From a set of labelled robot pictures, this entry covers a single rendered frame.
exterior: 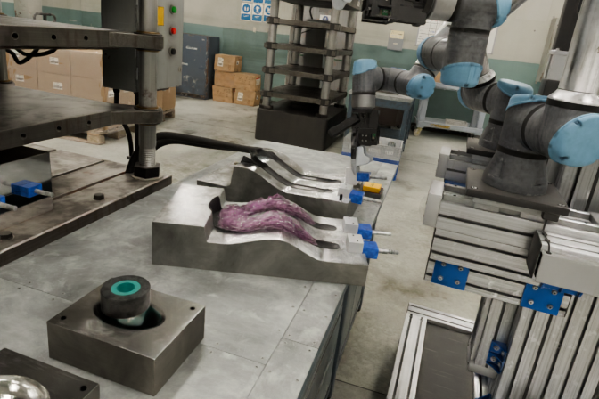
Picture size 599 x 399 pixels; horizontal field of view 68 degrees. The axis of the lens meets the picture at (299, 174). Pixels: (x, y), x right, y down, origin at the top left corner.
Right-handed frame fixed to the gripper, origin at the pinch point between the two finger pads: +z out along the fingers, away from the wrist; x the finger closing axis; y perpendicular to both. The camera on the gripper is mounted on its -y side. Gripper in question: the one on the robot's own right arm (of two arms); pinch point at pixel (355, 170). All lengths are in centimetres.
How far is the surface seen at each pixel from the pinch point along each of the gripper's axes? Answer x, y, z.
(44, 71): 230, -373, -58
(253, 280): -54, -13, 20
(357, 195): -12.8, 3.5, 6.0
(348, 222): -29.0, 3.8, 10.5
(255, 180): -17.8, -27.7, 2.5
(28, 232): -58, -73, 13
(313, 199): -17.4, -9.1, 7.2
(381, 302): 91, 1, 83
